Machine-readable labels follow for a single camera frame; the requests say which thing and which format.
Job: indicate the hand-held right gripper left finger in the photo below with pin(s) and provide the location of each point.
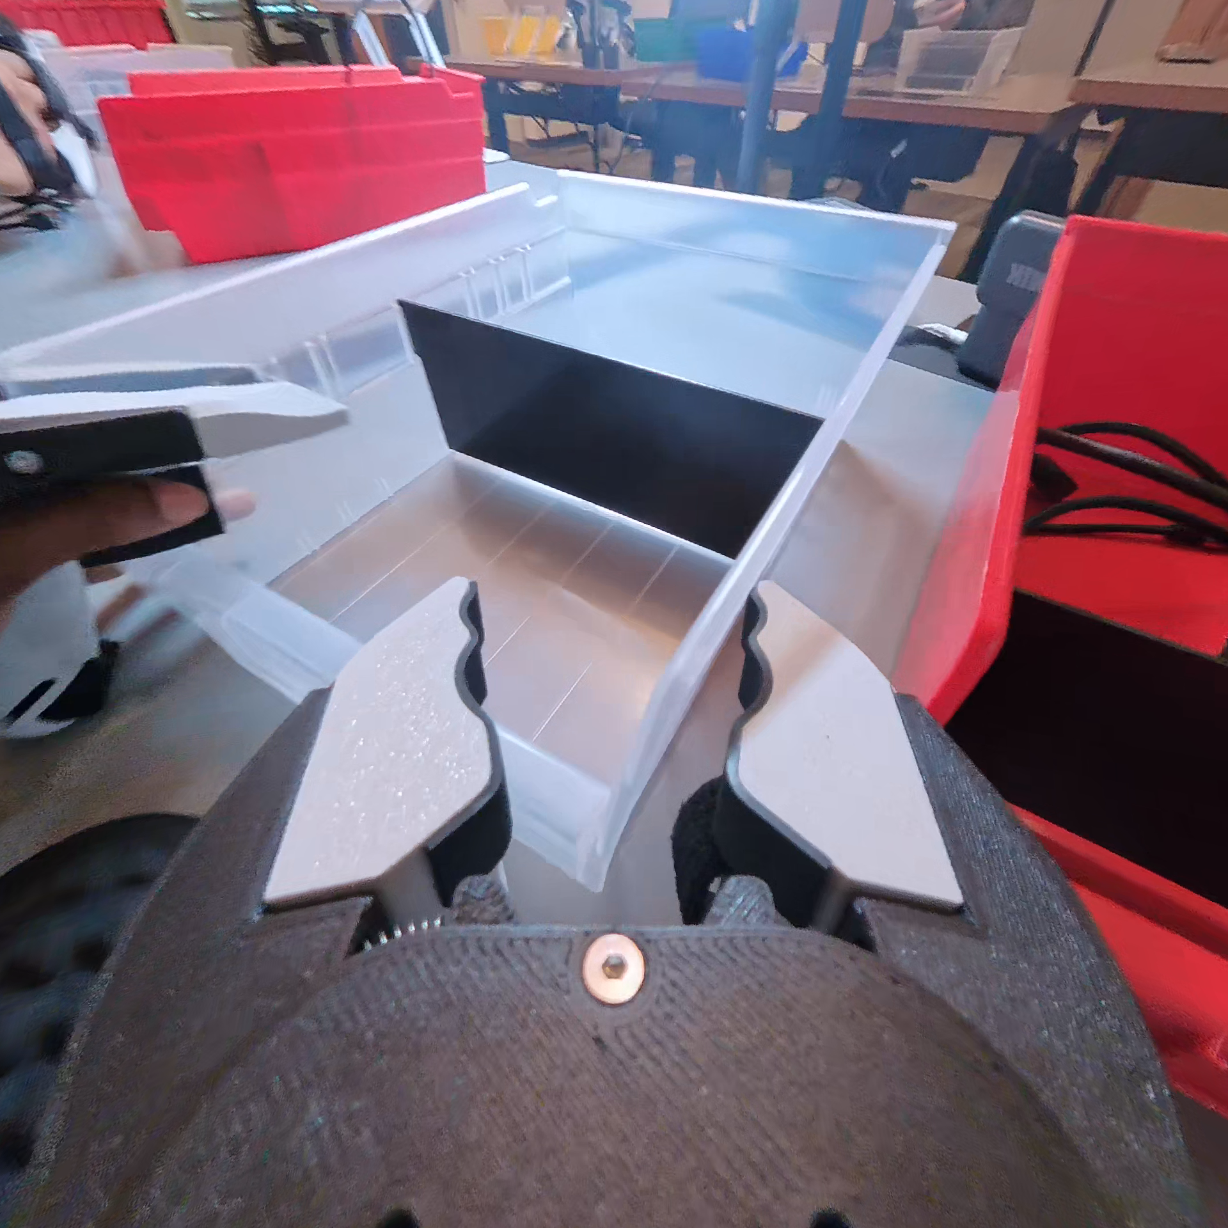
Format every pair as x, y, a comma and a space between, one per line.
383, 757

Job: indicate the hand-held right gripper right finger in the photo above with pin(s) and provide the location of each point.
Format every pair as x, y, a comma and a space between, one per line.
834, 767

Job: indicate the red bin with black divider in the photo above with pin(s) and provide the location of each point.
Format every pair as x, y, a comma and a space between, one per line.
1131, 316

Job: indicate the person's left hand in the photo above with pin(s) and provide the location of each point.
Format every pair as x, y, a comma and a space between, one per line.
115, 523

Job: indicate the stack of red bins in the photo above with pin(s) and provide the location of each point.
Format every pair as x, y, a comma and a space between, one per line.
287, 162

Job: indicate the white and black shoe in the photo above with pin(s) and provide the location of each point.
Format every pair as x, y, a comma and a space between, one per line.
58, 696

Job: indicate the black bin divider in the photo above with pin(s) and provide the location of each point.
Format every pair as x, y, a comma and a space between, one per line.
614, 423

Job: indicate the clear plastic bin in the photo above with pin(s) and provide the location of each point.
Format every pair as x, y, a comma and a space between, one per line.
672, 316

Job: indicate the yellow bins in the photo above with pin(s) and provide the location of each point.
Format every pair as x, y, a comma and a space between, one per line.
523, 37

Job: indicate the grey electronic device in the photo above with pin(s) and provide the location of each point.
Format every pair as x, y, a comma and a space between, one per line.
1016, 287

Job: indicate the green bin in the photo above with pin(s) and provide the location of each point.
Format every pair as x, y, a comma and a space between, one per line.
666, 39

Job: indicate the blue bin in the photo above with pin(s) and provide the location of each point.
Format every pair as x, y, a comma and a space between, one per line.
748, 52

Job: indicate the long wooden table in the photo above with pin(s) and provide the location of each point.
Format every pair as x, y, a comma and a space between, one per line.
863, 103

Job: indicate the clear lidded container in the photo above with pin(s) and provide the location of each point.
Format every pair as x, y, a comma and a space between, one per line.
958, 60

